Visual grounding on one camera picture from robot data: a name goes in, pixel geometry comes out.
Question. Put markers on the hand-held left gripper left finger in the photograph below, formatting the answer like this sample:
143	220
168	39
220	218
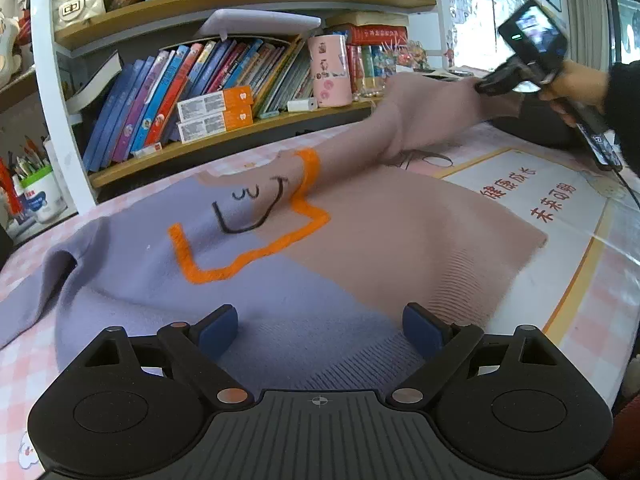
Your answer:
220	329

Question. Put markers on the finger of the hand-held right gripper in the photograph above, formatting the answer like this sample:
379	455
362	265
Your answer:
492	84

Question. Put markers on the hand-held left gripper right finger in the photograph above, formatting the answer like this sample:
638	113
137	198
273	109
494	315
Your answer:
419	332

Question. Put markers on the purple and pink sweater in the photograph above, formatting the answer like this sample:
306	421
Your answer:
310	240

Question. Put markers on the person's right hand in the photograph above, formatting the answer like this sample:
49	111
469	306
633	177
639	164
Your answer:
575	87

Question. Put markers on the dark object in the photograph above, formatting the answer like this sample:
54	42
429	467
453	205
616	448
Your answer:
530	122

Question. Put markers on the printed table mat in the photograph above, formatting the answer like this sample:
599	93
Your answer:
555	200

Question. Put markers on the pink cylinder holder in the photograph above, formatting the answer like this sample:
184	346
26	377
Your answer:
329	70

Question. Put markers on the small white box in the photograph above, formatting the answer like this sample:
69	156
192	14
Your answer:
301	105

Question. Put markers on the orange and white box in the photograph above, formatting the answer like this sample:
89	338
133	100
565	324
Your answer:
215	125
215	105

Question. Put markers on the white pen cup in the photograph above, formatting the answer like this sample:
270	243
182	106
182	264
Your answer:
40	197

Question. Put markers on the row of leaning picture books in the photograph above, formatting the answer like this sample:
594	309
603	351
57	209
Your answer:
200	85

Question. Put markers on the white flat board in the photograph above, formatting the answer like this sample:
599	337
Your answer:
255	22

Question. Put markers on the white plush toy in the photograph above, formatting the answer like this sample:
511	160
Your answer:
7	45

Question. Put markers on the wall letter chart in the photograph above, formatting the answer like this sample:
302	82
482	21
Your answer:
462	5

